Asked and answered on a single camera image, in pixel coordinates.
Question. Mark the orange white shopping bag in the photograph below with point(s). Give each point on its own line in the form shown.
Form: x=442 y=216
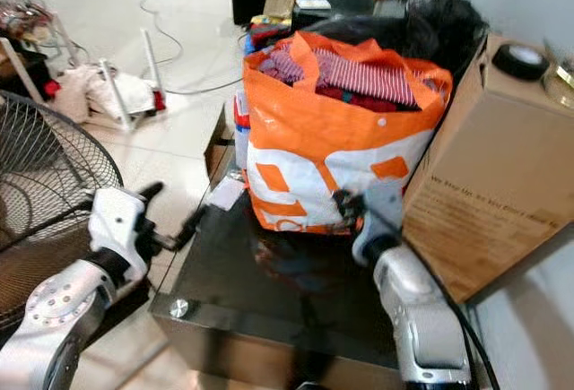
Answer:
x=314 y=166

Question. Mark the white paper tag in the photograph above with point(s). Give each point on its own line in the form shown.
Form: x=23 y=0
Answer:
x=226 y=193

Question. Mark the small open cardboard box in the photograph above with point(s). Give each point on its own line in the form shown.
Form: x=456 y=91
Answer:
x=220 y=143

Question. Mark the white folding rack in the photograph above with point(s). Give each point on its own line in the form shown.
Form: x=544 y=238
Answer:
x=121 y=103

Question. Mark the dark red garment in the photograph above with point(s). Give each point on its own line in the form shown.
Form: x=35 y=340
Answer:
x=359 y=99

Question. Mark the black standing fan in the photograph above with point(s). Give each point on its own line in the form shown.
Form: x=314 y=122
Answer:
x=45 y=202

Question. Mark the red white spray can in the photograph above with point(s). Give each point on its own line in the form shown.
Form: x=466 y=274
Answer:
x=240 y=130

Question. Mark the beige cloth pile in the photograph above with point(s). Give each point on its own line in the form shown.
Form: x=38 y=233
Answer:
x=94 y=92

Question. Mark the black glass low table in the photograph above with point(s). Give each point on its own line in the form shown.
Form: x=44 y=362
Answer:
x=287 y=309

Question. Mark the striped purple white garment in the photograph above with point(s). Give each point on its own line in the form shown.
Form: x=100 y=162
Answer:
x=359 y=74

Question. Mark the large brown cardboard box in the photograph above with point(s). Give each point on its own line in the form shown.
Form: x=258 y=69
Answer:
x=493 y=193

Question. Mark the blue plastic bag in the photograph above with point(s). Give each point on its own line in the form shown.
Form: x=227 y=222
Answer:
x=247 y=47

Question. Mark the black fuzzy garment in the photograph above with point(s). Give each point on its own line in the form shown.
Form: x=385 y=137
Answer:
x=430 y=22

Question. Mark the clear plastic bag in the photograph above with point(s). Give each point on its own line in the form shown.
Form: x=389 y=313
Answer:
x=22 y=12

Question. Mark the black tape roll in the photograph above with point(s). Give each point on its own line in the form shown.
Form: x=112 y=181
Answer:
x=520 y=61

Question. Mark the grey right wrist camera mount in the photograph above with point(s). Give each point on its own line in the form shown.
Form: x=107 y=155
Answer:
x=378 y=215

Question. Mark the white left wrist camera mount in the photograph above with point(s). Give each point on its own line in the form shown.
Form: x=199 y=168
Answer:
x=117 y=224

